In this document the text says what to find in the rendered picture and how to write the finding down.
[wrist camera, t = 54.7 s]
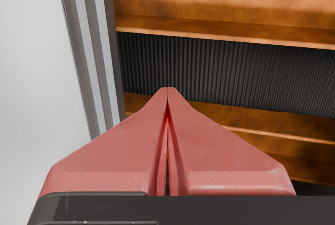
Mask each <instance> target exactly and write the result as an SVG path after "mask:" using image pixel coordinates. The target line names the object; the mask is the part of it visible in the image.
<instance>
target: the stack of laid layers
mask: <svg viewBox="0 0 335 225"><path fill-rule="evenodd" d="M63 5H64V9H65V14H66V19H67V24H68V28H69V33H70V38H71V43H72V47H73V52H74V57H75V62H76V67H77V71H78V76H79V81H80V86H81V90H82V95H83V100H84V105H85V109H86V114H87V118H88V123H89V128H90V133H91V138H92V140H93V139H95V138H96V137H98V136H99V135H101V134H103V133H104V132H106V131H108V130H109V129H111V128H112V127H114V126H115V125H117V124H119V123H120V122H122V121H123V120H125V119H126V112H125V104H124V95H123V86H122V78H121V69H120V61H119V52H118V44H117V35H116V27H115V18H114V9H113V1H112V0H63Z"/></svg>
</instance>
